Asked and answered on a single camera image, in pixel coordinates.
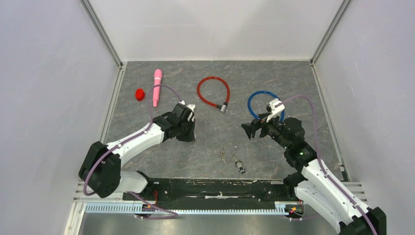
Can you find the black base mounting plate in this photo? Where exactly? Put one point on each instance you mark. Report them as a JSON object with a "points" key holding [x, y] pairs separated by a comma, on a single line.
{"points": [[218, 194]]}

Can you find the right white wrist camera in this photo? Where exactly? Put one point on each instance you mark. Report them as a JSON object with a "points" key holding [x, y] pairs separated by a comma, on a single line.
{"points": [[275, 108]]}

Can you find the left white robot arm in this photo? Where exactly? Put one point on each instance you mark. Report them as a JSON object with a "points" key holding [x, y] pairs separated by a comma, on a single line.
{"points": [[101, 170]]}

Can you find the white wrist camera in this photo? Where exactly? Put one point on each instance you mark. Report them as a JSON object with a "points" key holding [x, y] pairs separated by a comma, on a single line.
{"points": [[190, 108], [275, 108]]}

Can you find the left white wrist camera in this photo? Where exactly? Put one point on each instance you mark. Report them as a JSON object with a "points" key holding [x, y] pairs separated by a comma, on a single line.
{"points": [[190, 108]]}

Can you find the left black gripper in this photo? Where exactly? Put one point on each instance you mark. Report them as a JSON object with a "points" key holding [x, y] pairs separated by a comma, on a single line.
{"points": [[190, 137]]}

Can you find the small black key bunch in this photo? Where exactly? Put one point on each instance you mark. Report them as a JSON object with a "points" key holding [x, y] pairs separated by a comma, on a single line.
{"points": [[239, 166]]}

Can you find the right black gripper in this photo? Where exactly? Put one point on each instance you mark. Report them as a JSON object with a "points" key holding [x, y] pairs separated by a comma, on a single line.
{"points": [[250, 128]]}

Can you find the red round cap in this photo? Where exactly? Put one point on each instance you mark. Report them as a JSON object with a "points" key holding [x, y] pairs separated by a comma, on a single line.
{"points": [[140, 94]]}

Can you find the red cable lock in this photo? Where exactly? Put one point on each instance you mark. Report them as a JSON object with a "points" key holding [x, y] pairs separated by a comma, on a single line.
{"points": [[214, 98]]}

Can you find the blue cable lock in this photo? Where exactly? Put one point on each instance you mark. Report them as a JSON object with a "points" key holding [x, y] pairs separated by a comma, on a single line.
{"points": [[256, 99]]}

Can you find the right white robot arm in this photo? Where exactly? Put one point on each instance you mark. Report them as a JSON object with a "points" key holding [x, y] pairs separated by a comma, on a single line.
{"points": [[315, 184]]}

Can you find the pink cylindrical tube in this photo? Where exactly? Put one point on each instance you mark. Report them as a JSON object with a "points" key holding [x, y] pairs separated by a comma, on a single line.
{"points": [[156, 90]]}

